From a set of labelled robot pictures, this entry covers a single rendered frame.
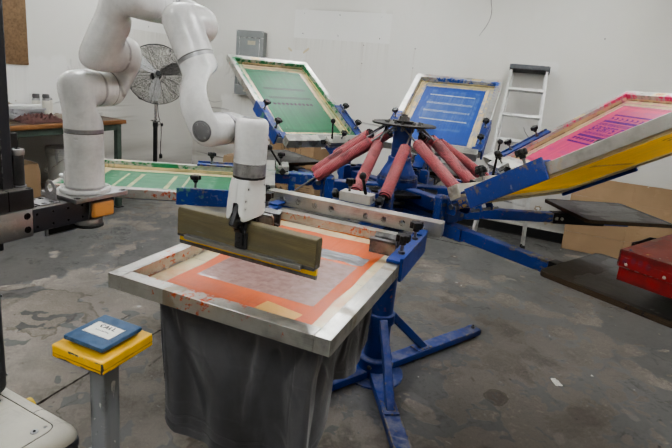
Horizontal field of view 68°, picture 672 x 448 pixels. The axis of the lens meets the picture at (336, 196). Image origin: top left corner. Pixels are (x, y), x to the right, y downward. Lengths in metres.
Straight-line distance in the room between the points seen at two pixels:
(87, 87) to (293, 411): 0.93
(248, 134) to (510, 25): 4.69
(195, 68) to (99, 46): 0.28
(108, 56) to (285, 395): 0.92
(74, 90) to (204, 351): 0.72
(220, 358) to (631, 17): 5.00
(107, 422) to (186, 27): 0.84
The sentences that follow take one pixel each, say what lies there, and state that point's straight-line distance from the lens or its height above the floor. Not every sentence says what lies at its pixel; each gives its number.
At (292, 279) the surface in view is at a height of 0.96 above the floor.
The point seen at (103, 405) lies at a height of 0.82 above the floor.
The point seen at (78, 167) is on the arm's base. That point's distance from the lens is 1.44.
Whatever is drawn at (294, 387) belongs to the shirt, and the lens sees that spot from 1.24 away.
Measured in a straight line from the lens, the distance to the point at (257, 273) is 1.39.
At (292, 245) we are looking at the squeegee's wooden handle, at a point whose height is 1.12.
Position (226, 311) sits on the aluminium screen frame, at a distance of 1.13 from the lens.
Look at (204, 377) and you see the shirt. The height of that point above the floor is 0.73.
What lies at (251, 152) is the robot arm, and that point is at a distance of 1.12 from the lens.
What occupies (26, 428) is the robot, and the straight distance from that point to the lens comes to 2.07.
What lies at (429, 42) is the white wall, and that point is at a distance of 5.73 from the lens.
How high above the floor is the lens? 1.50
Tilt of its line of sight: 14 degrees down
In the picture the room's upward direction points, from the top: 5 degrees clockwise
